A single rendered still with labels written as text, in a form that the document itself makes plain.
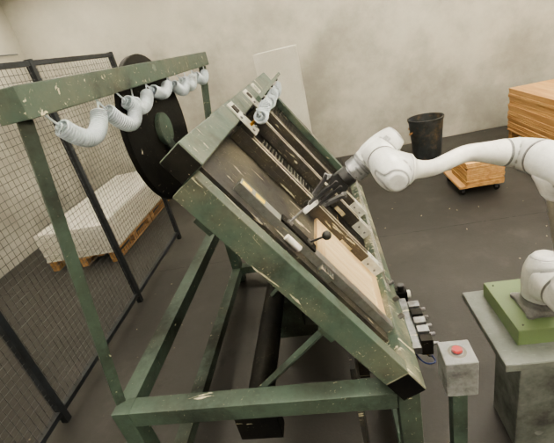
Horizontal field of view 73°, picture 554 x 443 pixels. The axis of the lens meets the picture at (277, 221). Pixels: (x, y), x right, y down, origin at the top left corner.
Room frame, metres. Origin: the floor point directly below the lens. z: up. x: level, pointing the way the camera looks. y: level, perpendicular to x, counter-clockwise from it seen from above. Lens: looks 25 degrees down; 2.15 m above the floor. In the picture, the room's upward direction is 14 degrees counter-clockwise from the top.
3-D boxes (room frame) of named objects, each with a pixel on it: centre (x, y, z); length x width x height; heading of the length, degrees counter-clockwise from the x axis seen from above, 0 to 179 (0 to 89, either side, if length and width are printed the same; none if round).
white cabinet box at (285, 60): (5.74, -0.55, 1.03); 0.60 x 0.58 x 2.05; 170
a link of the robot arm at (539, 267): (1.27, -1.08, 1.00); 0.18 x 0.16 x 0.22; 177
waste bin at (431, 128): (5.59, -2.55, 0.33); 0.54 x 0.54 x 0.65
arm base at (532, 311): (1.30, -1.08, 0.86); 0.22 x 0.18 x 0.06; 170
